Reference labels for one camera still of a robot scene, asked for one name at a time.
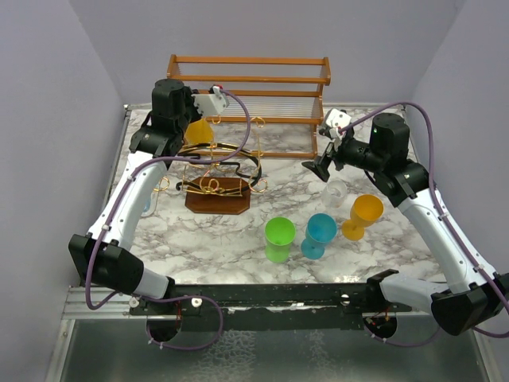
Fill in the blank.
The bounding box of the orange wine glass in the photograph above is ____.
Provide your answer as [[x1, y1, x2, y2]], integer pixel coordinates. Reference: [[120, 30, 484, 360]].
[[184, 119, 214, 145], [341, 194, 384, 241]]

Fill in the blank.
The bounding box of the blue plastic wine glass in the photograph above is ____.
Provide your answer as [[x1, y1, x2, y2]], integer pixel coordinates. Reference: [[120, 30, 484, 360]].
[[301, 213, 338, 260]]

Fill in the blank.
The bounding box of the gold wire wine glass rack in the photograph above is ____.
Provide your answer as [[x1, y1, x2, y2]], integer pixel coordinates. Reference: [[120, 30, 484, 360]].
[[176, 133, 267, 215]]

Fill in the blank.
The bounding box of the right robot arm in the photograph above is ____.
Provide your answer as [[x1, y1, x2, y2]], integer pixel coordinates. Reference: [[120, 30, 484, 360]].
[[302, 108, 508, 336]]

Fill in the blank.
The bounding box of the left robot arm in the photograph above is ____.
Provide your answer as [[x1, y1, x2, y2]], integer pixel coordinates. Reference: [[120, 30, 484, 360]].
[[68, 79, 200, 314]]

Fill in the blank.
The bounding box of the wooden shelf rack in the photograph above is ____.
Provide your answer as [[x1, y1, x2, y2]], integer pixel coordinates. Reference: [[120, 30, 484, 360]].
[[166, 54, 332, 159]]

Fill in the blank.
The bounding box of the green plastic wine glass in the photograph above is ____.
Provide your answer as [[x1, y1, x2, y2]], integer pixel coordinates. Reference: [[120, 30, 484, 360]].
[[264, 216, 296, 263]]

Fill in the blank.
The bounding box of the clear glass cup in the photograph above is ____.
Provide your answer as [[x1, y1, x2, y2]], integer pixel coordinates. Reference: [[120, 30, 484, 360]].
[[321, 180, 348, 209]]

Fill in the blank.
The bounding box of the blue packaged item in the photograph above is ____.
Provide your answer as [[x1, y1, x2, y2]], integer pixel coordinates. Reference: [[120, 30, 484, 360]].
[[141, 191, 158, 217]]

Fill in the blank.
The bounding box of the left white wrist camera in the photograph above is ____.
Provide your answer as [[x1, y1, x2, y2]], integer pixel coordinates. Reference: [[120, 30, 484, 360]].
[[192, 85, 229, 118]]

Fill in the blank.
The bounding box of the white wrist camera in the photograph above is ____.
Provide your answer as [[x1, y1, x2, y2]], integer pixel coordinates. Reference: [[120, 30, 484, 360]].
[[192, 85, 229, 118], [318, 108, 352, 139]]

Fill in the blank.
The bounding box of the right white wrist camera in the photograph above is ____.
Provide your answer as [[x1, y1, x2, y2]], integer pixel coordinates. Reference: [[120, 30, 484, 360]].
[[318, 108, 352, 139]]

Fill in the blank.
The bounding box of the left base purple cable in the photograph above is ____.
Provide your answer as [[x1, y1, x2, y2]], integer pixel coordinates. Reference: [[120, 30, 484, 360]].
[[146, 296, 225, 352]]

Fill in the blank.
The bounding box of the black base frame bar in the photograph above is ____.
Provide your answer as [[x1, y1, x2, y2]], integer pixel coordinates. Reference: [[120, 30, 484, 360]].
[[130, 283, 410, 332]]

